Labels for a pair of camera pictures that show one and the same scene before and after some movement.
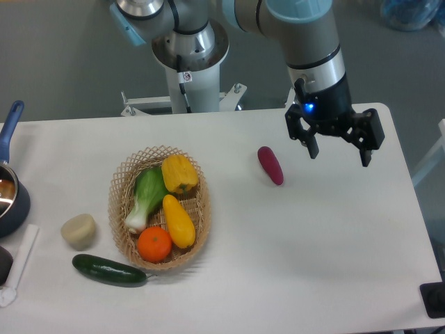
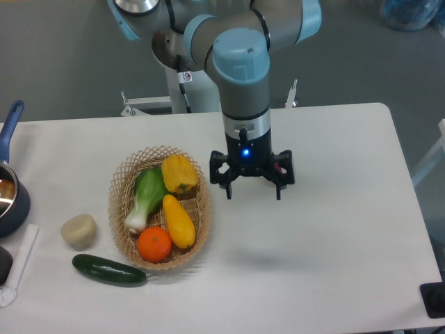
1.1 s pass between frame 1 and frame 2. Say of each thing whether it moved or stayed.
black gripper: moved
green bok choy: stayed
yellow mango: stayed
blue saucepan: stayed
